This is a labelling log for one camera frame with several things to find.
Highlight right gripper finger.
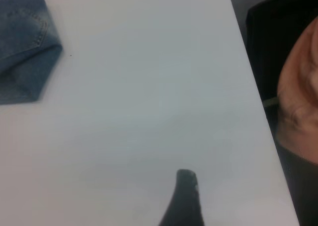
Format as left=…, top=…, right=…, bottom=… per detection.
left=159, top=168, right=205, bottom=226

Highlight blue denim pants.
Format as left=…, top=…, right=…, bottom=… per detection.
left=0, top=0, right=63, bottom=105

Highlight person's bare forearm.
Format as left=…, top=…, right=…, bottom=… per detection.
left=276, top=14, right=318, bottom=166

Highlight person's dark grey trousers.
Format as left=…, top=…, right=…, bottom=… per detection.
left=274, top=134, right=318, bottom=226

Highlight small olive strap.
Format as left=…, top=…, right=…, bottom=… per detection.
left=263, top=98, right=279, bottom=108

